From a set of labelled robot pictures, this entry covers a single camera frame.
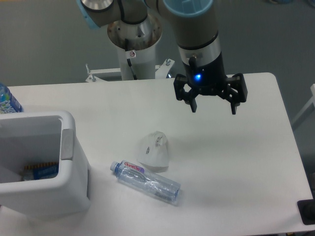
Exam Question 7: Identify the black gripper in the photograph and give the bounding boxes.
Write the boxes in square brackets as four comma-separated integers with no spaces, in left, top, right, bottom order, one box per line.
[173,53,247,115]

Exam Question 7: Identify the clear plastic water bottle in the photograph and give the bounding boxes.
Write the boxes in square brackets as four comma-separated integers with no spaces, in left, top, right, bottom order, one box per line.
[110,160,181,206]

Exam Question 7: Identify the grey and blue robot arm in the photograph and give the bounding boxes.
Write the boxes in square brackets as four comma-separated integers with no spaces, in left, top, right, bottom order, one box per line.
[77,0,248,113]

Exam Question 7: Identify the white plastic trash can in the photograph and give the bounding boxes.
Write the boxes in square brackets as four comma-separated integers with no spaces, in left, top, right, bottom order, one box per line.
[0,111,91,216]

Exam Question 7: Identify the black device at table edge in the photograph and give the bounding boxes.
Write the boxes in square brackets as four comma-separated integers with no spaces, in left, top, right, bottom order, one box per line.
[297,199,315,225]

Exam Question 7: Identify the blue snack wrapper in bin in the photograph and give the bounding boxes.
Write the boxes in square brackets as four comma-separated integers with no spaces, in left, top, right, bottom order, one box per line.
[22,162,59,181]

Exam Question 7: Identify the blue labelled water bottle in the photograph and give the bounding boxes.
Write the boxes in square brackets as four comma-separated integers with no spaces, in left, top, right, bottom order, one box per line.
[0,83,24,114]

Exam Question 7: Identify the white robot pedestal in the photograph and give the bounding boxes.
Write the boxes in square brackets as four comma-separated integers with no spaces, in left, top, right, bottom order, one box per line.
[85,14,176,83]

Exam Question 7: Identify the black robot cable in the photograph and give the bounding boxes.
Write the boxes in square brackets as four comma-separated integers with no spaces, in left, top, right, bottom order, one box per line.
[124,38,138,81]

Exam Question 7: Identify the white frame at right edge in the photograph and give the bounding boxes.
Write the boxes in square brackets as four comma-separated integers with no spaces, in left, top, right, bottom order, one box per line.
[291,84,315,131]

